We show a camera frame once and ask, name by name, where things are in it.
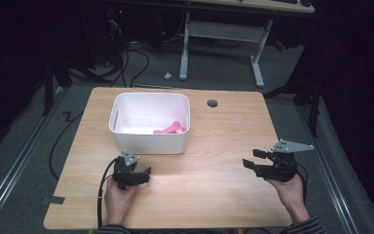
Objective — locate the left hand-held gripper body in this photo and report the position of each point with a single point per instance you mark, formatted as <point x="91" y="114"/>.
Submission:
<point x="125" y="177"/>

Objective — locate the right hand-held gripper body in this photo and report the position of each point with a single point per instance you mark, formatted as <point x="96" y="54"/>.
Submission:
<point x="279" y="167"/>

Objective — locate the white plastic storage bin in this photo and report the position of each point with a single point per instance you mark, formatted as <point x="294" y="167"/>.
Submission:
<point x="149" y="143"/>

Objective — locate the pink rubber bone toy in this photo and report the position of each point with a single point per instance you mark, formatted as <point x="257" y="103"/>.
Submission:
<point x="167" y="130"/>

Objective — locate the person's left hand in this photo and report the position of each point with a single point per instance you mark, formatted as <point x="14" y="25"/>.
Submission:
<point x="118" y="201"/>

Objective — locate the person's right hand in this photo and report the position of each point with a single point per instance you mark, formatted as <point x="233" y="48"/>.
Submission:
<point x="289" y="191"/>

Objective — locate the black table grommet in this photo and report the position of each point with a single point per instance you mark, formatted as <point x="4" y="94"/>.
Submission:
<point x="212" y="103"/>

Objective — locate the grey tape piece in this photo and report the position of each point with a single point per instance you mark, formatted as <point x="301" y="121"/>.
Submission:
<point x="54" y="200"/>

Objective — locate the black metal stand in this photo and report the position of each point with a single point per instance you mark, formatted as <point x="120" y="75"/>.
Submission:
<point x="48" y="87"/>
<point x="313" y="97"/>

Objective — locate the white paper scrap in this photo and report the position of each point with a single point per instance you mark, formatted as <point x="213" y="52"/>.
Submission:
<point x="168" y="75"/>

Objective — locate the wooden desk with white legs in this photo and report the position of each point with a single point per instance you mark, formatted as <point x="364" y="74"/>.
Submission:
<point x="227" y="31"/>

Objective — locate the dark computer tower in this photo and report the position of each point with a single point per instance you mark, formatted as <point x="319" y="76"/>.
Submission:
<point x="100" y="35"/>

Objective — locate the metal floor rail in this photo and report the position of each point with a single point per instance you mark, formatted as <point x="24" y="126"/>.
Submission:
<point x="16" y="162"/>
<point x="329" y="172"/>

